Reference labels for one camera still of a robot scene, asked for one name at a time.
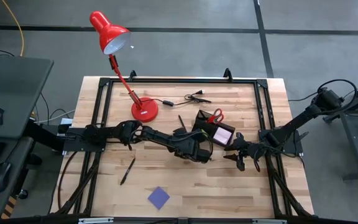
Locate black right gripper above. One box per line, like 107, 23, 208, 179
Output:
223, 133, 265, 172

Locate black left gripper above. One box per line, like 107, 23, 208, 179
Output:
167, 129, 214, 164

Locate pale pink sticky note pad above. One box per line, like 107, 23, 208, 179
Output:
213, 127, 233, 146

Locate black pen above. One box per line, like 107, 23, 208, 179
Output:
119, 157, 136, 186
178, 114, 187, 132

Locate black mesh desk organizer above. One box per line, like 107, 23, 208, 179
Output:
191, 109, 236, 147

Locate red-handled scissors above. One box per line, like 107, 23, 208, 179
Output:
208, 108, 225, 124

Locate purple sticky note pad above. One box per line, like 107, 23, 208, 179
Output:
147, 186, 171, 210

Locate red desk lamp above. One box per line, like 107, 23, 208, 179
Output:
89, 11, 160, 123

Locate black metal stand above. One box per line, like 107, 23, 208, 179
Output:
323, 77, 358, 181

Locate dark grey desk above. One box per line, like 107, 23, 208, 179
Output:
0, 55, 55, 139

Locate black computer mouse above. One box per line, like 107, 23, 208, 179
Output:
0, 161, 12, 193

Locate black lamp power cord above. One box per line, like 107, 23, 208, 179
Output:
149, 89, 213, 108

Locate black metal table frame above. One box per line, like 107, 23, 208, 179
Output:
50, 76, 315, 218

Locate yellow cable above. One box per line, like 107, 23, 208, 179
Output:
1, 0, 25, 57

